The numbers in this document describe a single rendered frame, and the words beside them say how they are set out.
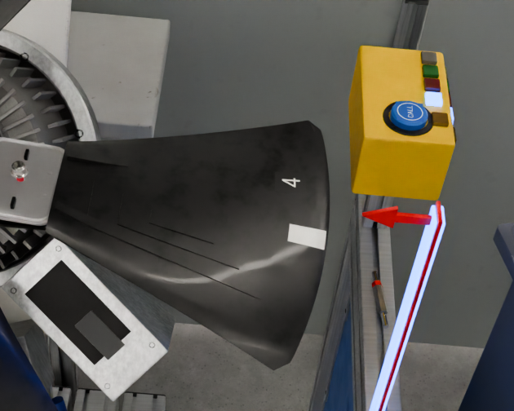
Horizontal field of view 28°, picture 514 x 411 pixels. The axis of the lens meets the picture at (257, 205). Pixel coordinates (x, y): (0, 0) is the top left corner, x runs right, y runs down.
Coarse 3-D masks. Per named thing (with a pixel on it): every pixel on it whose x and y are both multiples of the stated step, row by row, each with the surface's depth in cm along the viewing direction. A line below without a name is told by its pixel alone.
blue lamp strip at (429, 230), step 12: (432, 216) 85; (432, 228) 85; (420, 252) 89; (420, 264) 89; (408, 288) 93; (408, 300) 93; (408, 312) 93; (396, 324) 98; (396, 336) 97; (396, 348) 98; (384, 360) 102; (384, 372) 102; (384, 384) 102; (372, 408) 107
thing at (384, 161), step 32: (384, 64) 117; (416, 64) 117; (352, 96) 121; (384, 96) 113; (416, 96) 114; (448, 96) 114; (352, 128) 118; (384, 128) 110; (448, 128) 110; (352, 160) 116; (384, 160) 111; (416, 160) 111; (448, 160) 110; (384, 192) 114; (416, 192) 114
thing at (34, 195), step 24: (0, 144) 86; (24, 144) 87; (0, 168) 85; (48, 168) 86; (0, 192) 83; (24, 192) 83; (48, 192) 84; (0, 216) 81; (24, 216) 81; (48, 216) 82
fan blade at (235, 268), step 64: (256, 128) 91; (64, 192) 83; (128, 192) 84; (192, 192) 86; (256, 192) 87; (320, 192) 88; (128, 256) 81; (192, 256) 83; (256, 256) 84; (320, 256) 85; (256, 320) 82
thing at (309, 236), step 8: (296, 232) 86; (304, 232) 86; (312, 232) 86; (320, 232) 86; (288, 240) 85; (296, 240) 85; (304, 240) 86; (312, 240) 86; (320, 240) 86; (320, 248) 86
